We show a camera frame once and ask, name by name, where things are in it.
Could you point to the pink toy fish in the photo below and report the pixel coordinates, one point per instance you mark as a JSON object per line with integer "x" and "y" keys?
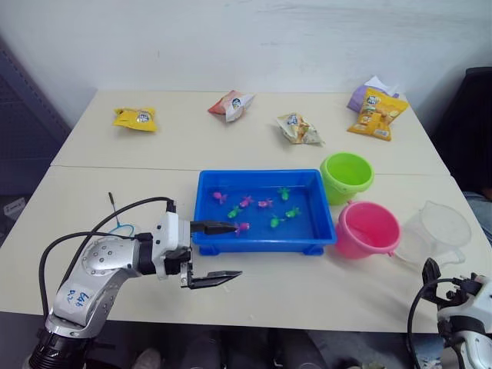
{"x": 246, "y": 201}
{"x": 220, "y": 198}
{"x": 265, "y": 203}
{"x": 242, "y": 228}

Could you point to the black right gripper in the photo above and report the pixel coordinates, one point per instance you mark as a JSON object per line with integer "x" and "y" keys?
{"x": 459, "y": 286}

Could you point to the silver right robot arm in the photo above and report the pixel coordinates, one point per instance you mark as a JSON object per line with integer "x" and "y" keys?
{"x": 476, "y": 346}

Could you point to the white crumpled paper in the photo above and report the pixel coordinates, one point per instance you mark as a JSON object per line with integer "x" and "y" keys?
{"x": 378, "y": 82}

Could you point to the pink plastic bucket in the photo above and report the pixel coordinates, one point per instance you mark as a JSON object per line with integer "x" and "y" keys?
{"x": 353, "y": 246}

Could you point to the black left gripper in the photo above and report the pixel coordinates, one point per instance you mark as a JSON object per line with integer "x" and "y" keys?
{"x": 175, "y": 261}

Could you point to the green plastic bucket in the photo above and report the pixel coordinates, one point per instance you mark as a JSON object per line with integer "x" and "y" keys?
{"x": 334, "y": 188}

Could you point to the orange chips bag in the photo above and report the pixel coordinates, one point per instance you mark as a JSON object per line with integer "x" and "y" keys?
{"x": 374, "y": 115}

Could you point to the clear plastic measuring cup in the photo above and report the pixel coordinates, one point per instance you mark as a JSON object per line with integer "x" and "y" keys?
{"x": 442, "y": 227}

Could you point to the small blue fishing net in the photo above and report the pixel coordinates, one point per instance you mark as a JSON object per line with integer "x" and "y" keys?
{"x": 110, "y": 197}

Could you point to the yellow snack bag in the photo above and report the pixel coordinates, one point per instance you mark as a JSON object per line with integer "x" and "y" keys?
{"x": 134, "y": 119}

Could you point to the grey perforated panel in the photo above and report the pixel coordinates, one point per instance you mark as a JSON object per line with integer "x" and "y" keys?
{"x": 23, "y": 127}

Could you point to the person's blue jeans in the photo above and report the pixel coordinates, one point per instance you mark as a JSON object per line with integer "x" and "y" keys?
{"x": 482, "y": 215}

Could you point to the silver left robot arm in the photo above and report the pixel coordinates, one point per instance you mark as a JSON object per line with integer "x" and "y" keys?
{"x": 100, "y": 261}

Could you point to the blue plastic tub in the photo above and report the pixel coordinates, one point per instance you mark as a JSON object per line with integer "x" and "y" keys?
{"x": 261, "y": 240}

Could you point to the beige snack bag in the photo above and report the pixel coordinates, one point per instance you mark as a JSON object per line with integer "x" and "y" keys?
{"x": 298, "y": 128}

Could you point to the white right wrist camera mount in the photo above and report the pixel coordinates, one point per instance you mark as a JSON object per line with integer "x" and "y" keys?
{"x": 461, "y": 309}

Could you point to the red and white snack bag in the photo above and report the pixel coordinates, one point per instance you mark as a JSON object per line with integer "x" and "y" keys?
{"x": 230, "y": 105}

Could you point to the grey rounded shoe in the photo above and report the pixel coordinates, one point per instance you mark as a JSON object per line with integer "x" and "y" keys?
{"x": 148, "y": 359}

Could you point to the purple snack bag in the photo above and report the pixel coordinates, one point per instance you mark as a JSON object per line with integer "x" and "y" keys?
{"x": 355, "y": 100}

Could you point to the green toy fish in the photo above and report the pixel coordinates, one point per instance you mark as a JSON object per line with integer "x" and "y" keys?
{"x": 233, "y": 212}
{"x": 292, "y": 213}
{"x": 284, "y": 193}
{"x": 274, "y": 221}

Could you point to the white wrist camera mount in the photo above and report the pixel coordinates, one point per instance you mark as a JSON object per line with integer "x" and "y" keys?
{"x": 169, "y": 230}
{"x": 461, "y": 309}

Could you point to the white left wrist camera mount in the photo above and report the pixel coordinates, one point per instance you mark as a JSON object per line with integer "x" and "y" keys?
{"x": 169, "y": 230}

